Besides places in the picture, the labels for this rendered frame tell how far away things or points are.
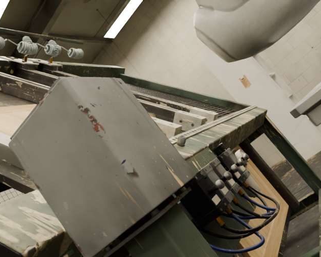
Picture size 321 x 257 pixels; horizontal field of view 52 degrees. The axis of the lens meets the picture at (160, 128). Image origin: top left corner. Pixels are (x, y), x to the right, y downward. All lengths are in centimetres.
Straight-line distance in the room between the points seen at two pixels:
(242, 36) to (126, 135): 35
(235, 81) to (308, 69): 163
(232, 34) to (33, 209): 45
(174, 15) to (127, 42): 123
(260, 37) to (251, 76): 425
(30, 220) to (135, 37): 694
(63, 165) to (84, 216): 6
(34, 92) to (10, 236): 104
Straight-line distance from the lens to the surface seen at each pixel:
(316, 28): 618
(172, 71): 690
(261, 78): 487
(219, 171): 74
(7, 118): 114
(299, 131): 487
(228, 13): 64
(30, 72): 190
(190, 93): 254
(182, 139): 98
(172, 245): 37
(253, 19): 63
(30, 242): 47
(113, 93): 41
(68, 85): 36
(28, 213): 53
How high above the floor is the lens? 76
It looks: 10 degrees up
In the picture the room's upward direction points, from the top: 38 degrees counter-clockwise
